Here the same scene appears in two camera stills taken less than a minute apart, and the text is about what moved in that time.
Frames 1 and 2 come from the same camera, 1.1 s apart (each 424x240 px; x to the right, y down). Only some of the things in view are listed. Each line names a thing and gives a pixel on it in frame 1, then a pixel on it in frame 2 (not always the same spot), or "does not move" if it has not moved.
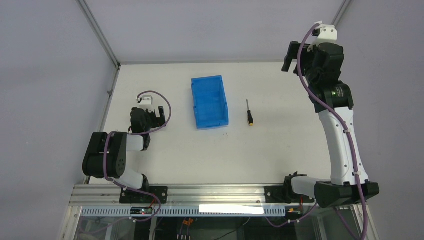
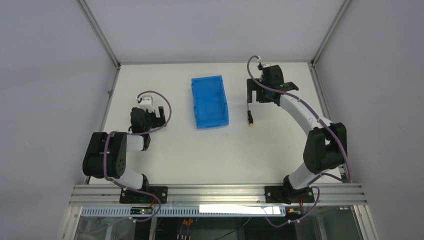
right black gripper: (298, 57) -> (265, 91)
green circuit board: (141, 210) does not move
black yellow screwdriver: (250, 119) does not move
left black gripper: (156, 118) does not move
